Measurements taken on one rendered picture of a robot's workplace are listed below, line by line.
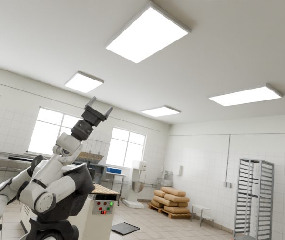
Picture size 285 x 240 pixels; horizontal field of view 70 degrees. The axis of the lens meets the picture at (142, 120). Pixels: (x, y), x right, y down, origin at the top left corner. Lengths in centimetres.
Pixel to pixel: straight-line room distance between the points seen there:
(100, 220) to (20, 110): 436
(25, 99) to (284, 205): 668
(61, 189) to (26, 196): 15
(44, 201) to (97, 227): 163
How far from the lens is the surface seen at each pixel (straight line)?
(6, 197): 161
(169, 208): 628
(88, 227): 247
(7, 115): 619
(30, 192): 94
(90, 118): 100
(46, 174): 94
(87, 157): 308
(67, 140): 99
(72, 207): 133
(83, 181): 112
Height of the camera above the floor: 131
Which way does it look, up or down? 12 degrees up
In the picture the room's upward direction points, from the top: 10 degrees clockwise
